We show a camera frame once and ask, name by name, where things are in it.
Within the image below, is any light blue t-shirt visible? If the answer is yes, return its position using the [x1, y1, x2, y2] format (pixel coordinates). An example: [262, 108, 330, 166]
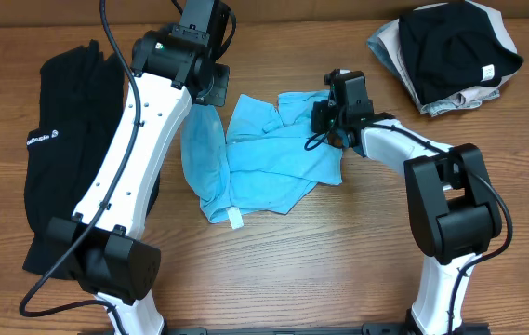
[180, 90, 342, 228]

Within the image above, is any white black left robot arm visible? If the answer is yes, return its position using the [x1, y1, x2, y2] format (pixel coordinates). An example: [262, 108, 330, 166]
[46, 0, 236, 334]

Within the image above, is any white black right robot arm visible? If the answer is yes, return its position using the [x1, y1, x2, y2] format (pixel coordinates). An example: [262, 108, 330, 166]
[305, 69, 505, 334]

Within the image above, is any black garment with logo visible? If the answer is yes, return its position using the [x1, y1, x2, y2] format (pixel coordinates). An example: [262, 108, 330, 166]
[22, 39, 162, 280]

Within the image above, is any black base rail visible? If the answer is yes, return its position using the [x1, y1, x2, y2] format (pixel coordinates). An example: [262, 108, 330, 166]
[165, 323, 421, 335]

